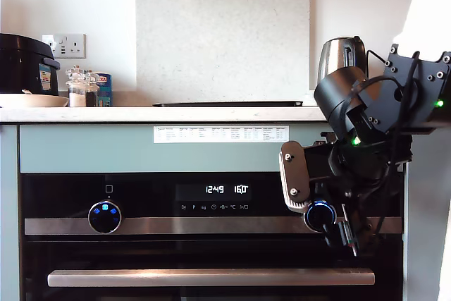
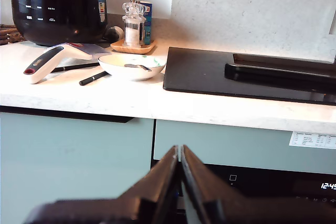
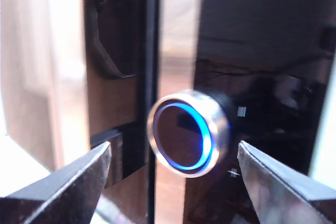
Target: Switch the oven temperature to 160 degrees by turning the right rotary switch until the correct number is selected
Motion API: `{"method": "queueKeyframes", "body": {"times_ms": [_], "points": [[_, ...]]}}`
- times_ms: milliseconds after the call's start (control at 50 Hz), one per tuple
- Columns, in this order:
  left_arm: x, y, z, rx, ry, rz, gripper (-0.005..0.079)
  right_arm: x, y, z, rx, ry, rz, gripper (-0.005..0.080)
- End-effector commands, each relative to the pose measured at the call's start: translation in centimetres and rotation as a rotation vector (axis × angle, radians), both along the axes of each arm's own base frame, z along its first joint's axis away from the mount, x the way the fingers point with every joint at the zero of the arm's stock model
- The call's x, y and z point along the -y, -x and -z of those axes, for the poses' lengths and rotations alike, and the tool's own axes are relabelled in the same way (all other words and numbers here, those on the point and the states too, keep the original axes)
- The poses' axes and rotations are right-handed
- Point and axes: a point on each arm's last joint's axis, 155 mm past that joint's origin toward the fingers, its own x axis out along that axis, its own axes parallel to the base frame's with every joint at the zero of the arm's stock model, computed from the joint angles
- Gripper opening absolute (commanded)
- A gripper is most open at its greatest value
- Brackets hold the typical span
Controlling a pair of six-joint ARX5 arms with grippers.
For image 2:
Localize grey-green cabinet door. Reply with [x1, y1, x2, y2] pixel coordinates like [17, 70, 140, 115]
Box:
[0, 112, 155, 224]

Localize black cabinet grip rail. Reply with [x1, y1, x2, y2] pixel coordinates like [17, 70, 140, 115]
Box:
[0, 105, 134, 124]

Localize black rice cooker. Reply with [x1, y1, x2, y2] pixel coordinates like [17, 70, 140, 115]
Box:
[10, 0, 110, 47]

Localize metal spoon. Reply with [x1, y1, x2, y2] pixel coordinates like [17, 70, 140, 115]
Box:
[124, 63, 152, 72]

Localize grey-green filler panel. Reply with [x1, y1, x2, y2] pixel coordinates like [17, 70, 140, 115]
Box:
[153, 119, 336, 175]

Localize brown wicker basket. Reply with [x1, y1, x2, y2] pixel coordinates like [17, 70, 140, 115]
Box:
[0, 24, 27, 46]

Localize oven digital display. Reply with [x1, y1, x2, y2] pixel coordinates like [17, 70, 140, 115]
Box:
[291, 179, 336, 196]

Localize black built-in oven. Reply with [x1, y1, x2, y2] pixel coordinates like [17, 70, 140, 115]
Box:
[151, 159, 336, 224]

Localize blue salt box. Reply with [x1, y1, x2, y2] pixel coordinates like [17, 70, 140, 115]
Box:
[139, 1, 153, 46]

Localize black pen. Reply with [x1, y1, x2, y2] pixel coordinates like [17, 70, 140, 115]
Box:
[78, 70, 109, 86]

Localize white black handheld gadget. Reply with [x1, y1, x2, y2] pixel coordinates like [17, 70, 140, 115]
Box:
[23, 43, 94, 85]

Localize clear pepper grinder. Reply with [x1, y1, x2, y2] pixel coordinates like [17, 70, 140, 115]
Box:
[136, 2, 147, 46]

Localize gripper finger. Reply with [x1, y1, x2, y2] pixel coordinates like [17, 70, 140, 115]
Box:
[180, 144, 243, 224]
[118, 144, 181, 224]

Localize small wooden tray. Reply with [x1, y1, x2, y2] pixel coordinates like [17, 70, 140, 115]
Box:
[110, 39, 158, 55]

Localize pale stone splashback panel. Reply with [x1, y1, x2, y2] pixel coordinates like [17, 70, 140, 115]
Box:
[170, 0, 336, 63]

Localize purple white leaflet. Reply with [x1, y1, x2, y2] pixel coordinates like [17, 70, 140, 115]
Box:
[47, 42, 112, 61]

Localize black hob vent cover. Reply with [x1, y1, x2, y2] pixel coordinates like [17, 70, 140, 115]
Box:
[224, 53, 336, 95]

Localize white printed table label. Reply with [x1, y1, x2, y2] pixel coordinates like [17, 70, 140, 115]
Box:
[288, 131, 336, 149]

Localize white bowl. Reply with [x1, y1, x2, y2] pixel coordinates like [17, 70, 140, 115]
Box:
[98, 55, 166, 82]

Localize black white round plug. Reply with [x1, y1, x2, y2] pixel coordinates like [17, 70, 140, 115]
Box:
[104, 26, 124, 44]

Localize black glass hob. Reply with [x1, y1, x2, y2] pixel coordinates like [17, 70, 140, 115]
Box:
[162, 46, 336, 106]

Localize thin black stick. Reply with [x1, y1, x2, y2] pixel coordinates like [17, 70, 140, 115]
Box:
[51, 62, 100, 73]

